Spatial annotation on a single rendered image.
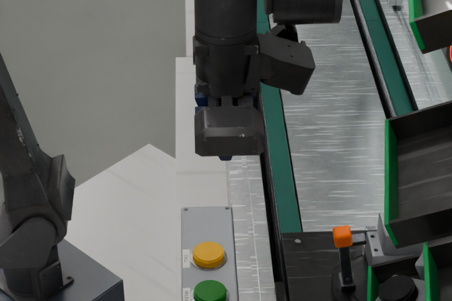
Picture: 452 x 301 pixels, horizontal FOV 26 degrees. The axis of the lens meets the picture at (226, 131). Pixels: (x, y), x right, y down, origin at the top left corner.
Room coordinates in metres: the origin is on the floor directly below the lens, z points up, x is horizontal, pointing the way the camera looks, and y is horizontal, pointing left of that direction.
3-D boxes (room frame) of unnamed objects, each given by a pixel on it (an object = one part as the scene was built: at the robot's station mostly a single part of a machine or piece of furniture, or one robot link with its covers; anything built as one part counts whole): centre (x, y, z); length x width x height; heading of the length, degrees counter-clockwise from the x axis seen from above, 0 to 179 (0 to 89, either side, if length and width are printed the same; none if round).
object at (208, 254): (0.92, 0.02, 0.96); 0.04 x 0.04 x 0.02
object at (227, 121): (0.79, 0.00, 1.33); 0.19 x 0.06 x 0.08; 2
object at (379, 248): (0.85, -0.21, 1.06); 0.08 x 0.04 x 0.07; 93
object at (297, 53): (0.80, -0.05, 1.34); 0.07 x 0.07 x 0.06; 4
